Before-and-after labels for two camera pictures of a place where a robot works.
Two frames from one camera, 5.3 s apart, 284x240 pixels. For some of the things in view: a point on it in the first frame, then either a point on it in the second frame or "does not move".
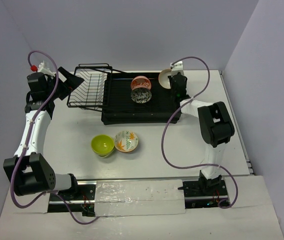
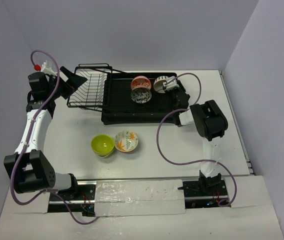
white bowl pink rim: (163, 78) -> (158, 84)
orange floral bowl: (140, 82) does not move
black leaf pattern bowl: (141, 95) does not move
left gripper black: (63, 81) does not move
